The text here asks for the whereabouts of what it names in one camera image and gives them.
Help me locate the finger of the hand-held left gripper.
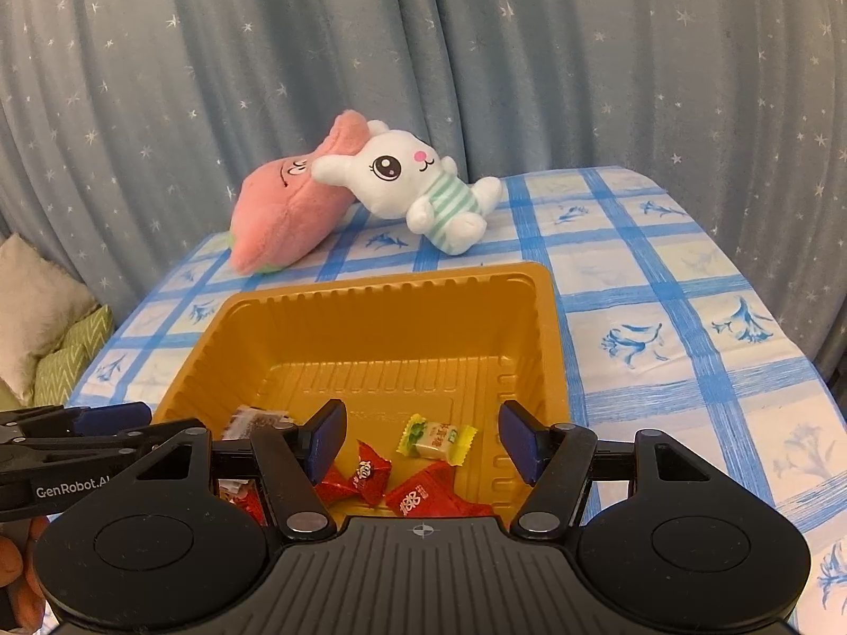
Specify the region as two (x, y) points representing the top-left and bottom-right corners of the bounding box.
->
(0, 418), (208, 474)
(0, 402), (152, 443)

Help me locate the blue checked tablecloth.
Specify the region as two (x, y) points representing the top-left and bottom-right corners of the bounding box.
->
(62, 165), (847, 635)

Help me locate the grey-blue star curtain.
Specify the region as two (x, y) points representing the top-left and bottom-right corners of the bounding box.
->
(0, 0), (847, 404)

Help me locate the white rabbit plush toy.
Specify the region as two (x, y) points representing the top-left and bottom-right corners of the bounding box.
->
(311, 119), (509, 257)

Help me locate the green zigzag cushion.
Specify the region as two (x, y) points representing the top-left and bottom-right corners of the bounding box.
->
(33, 304), (113, 407)

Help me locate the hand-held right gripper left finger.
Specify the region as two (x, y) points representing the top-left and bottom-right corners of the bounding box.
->
(132, 398), (348, 540)

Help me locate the large red snack packet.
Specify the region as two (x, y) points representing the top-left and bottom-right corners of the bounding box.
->
(385, 463), (497, 520)

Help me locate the clear packet of dark snack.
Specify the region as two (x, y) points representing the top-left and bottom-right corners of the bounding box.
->
(221, 406), (299, 441)

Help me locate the beige cushion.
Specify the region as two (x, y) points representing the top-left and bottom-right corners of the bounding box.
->
(0, 233), (100, 404)

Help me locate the yellow green candy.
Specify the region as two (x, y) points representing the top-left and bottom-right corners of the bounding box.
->
(395, 413), (479, 460)

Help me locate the golden plastic tray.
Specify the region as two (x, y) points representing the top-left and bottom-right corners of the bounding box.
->
(151, 261), (575, 533)

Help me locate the pink plush toy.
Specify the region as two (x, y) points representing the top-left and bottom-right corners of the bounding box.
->
(230, 109), (372, 275)

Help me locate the person's left hand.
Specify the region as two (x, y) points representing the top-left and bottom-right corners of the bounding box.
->
(0, 517), (50, 632)

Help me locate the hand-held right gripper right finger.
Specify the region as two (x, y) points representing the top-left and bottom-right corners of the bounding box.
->
(498, 400), (712, 540)

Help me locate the small red candy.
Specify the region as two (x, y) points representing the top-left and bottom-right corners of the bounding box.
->
(354, 440), (393, 507)

